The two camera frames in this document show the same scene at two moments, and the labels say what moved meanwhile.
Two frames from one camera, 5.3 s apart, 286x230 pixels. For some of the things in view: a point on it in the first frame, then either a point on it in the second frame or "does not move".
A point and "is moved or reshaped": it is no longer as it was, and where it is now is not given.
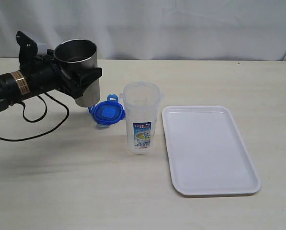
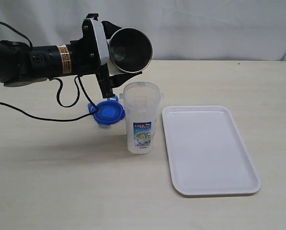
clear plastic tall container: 142,101 does not move
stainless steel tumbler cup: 75,55 is moved or reshaped
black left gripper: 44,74 -> 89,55
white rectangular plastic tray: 209,155 does not move
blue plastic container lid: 107,112 does not move
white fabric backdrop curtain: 190,30 does not move
